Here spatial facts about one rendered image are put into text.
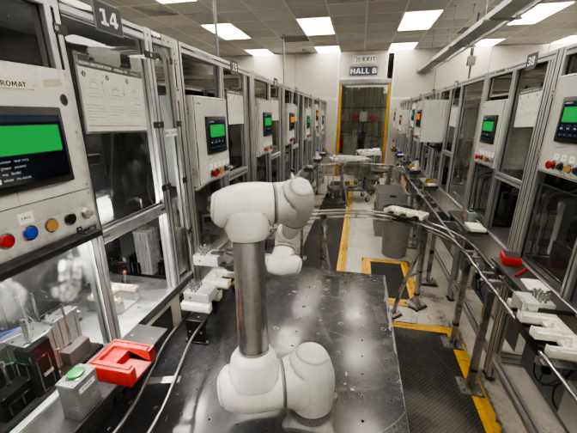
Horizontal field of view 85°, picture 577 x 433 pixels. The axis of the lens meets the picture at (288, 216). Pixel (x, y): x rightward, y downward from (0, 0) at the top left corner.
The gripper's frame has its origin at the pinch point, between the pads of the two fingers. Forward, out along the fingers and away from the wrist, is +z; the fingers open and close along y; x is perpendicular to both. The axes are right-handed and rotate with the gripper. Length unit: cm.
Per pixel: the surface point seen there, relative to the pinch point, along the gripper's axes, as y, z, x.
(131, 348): -8, 7, 57
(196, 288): -11.2, 6.9, 11.3
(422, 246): -40, -127, -141
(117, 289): -7.4, 37.4, 25.6
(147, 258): -2.4, 36.9, 3.5
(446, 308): -102, -157, -145
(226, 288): -18.8, -1.7, -3.7
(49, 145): 59, 17, 62
